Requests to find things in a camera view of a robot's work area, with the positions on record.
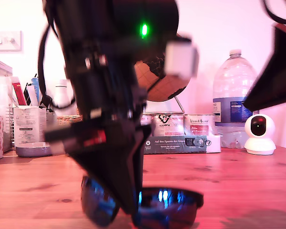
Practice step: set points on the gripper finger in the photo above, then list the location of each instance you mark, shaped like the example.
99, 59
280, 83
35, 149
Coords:
276, 81

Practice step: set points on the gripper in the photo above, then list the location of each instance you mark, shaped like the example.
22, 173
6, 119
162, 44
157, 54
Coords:
105, 100

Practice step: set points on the black sunglasses blue mirrored lenses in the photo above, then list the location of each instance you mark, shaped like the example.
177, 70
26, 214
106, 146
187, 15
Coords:
166, 207

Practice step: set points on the large clear water bottle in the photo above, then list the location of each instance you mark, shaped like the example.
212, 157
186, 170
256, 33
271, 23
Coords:
233, 76

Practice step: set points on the printed cardboard can tray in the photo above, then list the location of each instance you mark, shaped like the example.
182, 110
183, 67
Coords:
181, 145

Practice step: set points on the tin can red label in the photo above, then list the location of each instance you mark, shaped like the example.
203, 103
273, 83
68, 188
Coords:
199, 126

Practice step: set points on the cork globe on metal stand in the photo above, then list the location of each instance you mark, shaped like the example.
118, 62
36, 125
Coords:
162, 88

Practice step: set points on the shallow grey bowl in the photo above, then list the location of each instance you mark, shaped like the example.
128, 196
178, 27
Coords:
31, 150

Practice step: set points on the white insulated bottle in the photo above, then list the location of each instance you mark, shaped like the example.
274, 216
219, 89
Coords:
60, 95

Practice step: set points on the white cardboard pen box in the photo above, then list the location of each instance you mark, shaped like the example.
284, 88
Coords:
28, 124

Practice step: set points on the red flat box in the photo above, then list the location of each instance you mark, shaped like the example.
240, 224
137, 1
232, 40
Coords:
19, 95

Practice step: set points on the clear plastic lidded container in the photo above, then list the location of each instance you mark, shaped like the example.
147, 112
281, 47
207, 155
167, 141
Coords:
0, 90

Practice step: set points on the small white round camera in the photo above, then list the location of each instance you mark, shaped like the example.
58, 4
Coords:
259, 145

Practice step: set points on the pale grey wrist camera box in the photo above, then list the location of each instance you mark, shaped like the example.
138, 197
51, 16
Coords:
181, 59

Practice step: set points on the white wall switch plate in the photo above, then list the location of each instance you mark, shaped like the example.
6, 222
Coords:
4, 41

